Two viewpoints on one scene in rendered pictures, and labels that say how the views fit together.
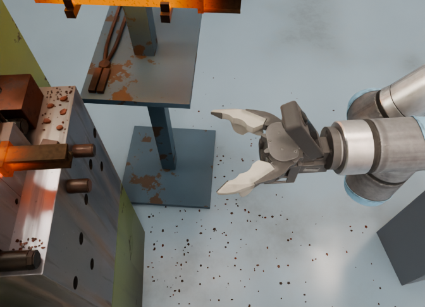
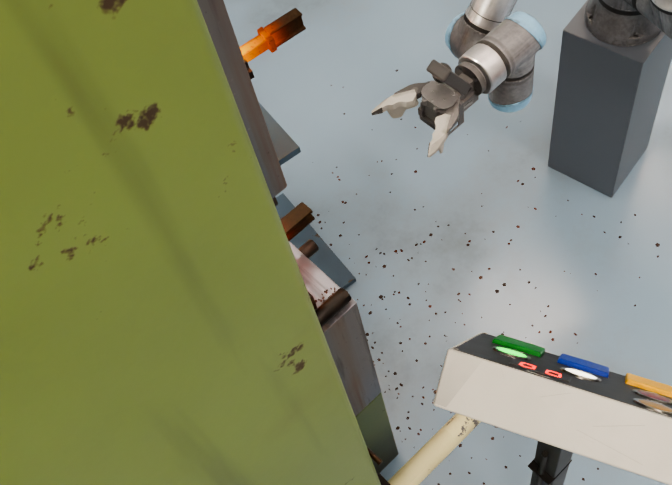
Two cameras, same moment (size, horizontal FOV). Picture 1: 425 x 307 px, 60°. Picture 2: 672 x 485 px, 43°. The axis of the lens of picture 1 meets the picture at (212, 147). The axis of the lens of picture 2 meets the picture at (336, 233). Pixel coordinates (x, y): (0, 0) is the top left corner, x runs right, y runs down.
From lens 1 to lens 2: 108 cm
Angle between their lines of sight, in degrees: 13
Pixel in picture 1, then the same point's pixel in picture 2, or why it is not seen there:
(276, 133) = (431, 93)
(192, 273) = (399, 357)
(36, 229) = (320, 285)
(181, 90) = (278, 140)
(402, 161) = (522, 52)
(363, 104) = (460, 34)
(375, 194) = (521, 92)
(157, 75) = not seen: hidden behind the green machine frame
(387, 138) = (502, 44)
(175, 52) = not seen: hidden behind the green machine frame
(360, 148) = (491, 62)
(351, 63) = not seen: outside the picture
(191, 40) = not seen: hidden behind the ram
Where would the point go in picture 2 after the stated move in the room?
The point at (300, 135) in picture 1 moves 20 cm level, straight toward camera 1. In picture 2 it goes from (453, 79) to (493, 163)
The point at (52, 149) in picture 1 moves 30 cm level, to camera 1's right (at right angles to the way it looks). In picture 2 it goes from (297, 212) to (423, 115)
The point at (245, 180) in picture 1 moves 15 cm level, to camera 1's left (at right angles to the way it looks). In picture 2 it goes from (439, 134) to (377, 182)
